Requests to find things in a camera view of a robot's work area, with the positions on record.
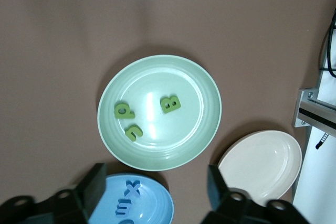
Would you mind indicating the green foam letter p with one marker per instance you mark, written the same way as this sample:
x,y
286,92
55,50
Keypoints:
x,y
130,115

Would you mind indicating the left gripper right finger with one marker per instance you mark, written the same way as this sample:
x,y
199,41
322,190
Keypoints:
x,y
218,195

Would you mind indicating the green foam letter B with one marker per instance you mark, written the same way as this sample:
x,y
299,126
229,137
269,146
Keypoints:
x,y
170,105

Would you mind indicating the blue plate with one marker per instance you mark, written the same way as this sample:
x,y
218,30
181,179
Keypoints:
x,y
155,203

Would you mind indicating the brown table cover sheet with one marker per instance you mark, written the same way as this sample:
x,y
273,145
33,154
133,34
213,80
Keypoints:
x,y
78,51

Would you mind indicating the blue foam letter C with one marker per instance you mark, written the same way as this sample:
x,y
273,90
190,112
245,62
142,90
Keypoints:
x,y
121,218

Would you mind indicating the green foam letter n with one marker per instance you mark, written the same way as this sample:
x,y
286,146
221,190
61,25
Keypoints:
x,y
130,135

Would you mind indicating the aluminium profile camera stand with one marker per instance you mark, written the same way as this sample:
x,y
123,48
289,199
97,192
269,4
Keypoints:
x,y
305,108

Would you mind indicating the blue foam letter x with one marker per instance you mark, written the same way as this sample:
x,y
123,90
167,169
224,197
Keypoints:
x,y
133,189

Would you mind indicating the blue foam letter E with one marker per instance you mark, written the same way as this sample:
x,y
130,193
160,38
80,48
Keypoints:
x,y
128,207

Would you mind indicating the green plate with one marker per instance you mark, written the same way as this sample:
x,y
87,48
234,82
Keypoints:
x,y
170,134

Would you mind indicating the pink beige plate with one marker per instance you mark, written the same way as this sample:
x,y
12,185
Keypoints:
x,y
262,161

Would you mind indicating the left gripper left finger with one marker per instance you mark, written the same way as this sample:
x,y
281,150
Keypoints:
x,y
89,195

